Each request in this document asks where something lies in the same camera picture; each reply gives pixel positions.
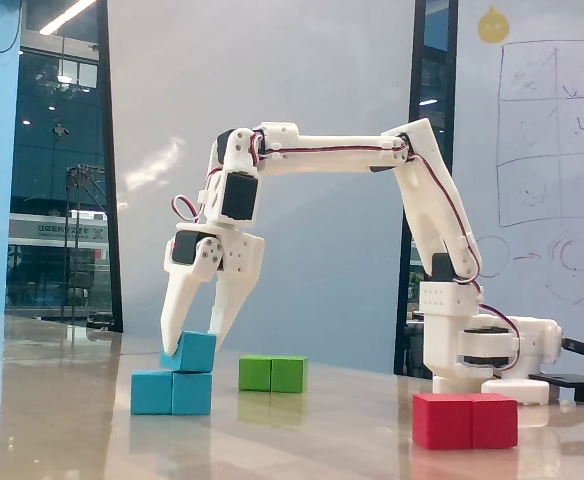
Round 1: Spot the flat black box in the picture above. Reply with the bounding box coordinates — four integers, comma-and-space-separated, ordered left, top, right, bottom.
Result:
528, 371, 584, 404

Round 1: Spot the long blue block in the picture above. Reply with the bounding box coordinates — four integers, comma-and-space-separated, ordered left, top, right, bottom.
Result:
130, 369, 214, 417

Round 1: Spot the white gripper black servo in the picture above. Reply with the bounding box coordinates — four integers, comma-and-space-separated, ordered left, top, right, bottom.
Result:
159, 222, 267, 358

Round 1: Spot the dark metal scaffold tower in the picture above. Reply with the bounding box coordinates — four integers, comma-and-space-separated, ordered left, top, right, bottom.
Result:
63, 163, 107, 322

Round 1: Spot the red white black servo cable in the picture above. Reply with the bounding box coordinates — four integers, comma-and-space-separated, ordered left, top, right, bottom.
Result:
171, 168, 224, 225
250, 128, 416, 167
410, 151, 484, 287
471, 280, 524, 374

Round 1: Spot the black window frame post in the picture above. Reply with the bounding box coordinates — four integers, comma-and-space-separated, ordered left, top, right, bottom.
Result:
393, 0, 460, 377
94, 0, 125, 334

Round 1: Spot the long green block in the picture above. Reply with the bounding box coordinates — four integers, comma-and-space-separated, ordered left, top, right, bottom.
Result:
237, 354, 310, 394

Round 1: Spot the white ceiling light strip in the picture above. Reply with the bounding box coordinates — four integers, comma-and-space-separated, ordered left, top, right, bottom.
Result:
38, 0, 97, 37

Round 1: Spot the small blue cube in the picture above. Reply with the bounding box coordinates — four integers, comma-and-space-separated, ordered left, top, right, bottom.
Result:
158, 329, 219, 374

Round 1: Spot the yellow round sticker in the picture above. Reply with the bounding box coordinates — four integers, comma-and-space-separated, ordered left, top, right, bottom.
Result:
477, 4, 514, 46

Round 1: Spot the long red block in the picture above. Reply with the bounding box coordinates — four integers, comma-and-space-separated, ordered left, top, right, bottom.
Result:
411, 392, 520, 451

